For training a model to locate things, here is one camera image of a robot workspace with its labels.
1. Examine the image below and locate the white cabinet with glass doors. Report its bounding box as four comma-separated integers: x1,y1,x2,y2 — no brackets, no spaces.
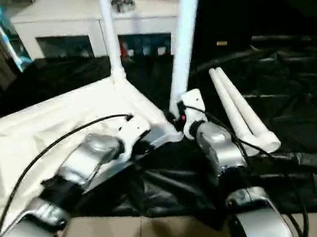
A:
9,0,187,70

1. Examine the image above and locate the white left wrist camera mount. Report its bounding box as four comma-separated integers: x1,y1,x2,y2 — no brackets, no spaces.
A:
116,115,154,164

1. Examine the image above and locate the clear bag of black parts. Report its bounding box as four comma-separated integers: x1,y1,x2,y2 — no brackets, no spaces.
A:
111,0,136,14

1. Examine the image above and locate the metal stand with clamp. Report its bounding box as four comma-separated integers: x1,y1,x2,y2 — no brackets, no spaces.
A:
0,2,33,74

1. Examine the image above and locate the white plastic table top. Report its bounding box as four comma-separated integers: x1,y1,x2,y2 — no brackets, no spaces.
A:
0,69,193,237

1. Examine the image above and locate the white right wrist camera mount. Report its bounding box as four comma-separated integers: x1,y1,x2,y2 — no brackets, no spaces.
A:
179,88,210,141

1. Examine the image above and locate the white plastic table leg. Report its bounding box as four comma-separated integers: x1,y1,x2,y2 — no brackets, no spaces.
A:
160,0,212,116
214,61,283,158
97,0,129,87
209,64,260,159

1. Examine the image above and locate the black plastic mat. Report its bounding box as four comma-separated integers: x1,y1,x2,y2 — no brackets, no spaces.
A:
0,34,317,237

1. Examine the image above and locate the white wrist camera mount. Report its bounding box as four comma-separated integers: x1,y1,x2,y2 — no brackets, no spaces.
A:
179,88,210,141
116,115,154,164

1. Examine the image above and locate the black fabric case gold label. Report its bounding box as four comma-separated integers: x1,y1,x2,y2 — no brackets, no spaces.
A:
189,0,317,56

